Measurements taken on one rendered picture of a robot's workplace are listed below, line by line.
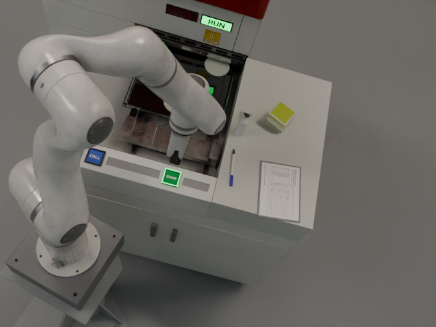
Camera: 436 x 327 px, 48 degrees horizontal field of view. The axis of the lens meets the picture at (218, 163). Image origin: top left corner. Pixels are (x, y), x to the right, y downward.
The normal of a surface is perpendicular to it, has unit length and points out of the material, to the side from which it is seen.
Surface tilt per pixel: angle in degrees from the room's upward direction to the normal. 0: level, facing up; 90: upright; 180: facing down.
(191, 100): 46
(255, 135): 0
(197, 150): 0
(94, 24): 90
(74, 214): 61
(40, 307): 0
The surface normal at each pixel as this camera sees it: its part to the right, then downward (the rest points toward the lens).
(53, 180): 0.09, 0.78
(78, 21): -0.21, 0.86
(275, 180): 0.17, -0.44
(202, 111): 0.40, 0.37
